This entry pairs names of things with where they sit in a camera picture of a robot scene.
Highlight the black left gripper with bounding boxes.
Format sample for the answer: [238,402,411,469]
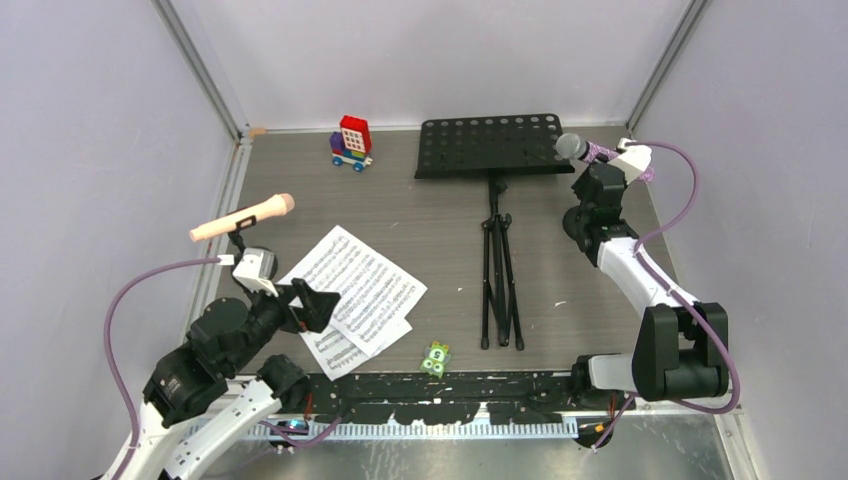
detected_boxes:
[227,276,341,374]

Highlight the sheet music page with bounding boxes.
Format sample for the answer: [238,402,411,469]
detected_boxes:
[279,225,427,356]
[299,319,412,381]

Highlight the beige microphone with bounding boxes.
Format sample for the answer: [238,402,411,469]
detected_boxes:
[188,193,295,242]

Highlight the black microphone stand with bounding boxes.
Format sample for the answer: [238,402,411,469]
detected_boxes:
[227,215,278,292]
[563,202,599,252]

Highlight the black music stand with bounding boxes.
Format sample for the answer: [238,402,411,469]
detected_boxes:
[414,113,575,351]

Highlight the purple glitter microphone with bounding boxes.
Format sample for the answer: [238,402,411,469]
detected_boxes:
[554,132,617,165]

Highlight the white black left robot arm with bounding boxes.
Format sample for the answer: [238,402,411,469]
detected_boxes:
[103,278,341,479]

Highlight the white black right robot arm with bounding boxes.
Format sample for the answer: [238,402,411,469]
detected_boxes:
[563,163,730,411]

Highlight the green toy block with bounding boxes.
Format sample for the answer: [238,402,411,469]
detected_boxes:
[419,341,451,379]

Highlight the colourful toy block truck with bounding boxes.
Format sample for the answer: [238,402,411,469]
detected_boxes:
[329,115,373,172]

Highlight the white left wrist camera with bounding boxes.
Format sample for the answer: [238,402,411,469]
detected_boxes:
[217,247,278,297]

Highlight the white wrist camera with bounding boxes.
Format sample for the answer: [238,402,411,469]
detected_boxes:
[217,247,278,297]
[607,138,655,184]

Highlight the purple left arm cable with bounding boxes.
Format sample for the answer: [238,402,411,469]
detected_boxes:
[103,256,346,480]

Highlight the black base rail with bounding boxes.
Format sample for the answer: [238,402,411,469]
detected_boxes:
[279,370,625,426]

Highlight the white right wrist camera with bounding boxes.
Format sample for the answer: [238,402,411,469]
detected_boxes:
[607,138,655,184]

